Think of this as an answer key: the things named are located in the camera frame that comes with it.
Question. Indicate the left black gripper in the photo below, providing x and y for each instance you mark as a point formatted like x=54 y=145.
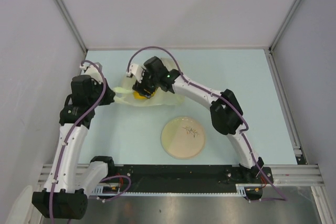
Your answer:
x=108 y=98

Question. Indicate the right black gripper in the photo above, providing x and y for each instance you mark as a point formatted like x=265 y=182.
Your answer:
x=140 y=87

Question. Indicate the yellow fake bell pepper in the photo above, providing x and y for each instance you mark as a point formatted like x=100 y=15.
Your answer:
x=137 y=96

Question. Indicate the yellow-green plastic bag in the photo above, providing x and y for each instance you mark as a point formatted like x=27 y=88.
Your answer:
x=125 y=94

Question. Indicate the cream plate with branch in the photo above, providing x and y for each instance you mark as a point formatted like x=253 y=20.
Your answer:
x=183 y=137

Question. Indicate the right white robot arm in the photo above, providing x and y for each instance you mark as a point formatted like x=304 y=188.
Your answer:
x=226 y=113

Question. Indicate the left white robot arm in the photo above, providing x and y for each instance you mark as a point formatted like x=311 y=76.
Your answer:
x=63 y=195

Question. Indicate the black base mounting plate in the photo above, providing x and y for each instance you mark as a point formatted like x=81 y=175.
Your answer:
x=197 y=178

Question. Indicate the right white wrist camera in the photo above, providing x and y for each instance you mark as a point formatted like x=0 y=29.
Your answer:
x=136 y=71

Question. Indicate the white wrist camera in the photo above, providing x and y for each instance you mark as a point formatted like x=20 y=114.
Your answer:
x=136 y=71
x=92 y=71

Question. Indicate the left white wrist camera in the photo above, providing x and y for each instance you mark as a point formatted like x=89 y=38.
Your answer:
x=92 y=71

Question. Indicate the white slotted cable duct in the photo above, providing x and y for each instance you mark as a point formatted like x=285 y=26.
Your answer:
x=238 y=190

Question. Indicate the right corner aluminium post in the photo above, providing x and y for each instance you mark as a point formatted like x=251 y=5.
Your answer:
x=288 y=17

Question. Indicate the corner aluminium post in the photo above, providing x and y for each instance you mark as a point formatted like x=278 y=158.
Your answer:
x=60 y=4
x=288 y=17

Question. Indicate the left corner aluminium post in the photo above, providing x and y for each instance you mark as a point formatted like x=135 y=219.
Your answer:
x=60 y=4

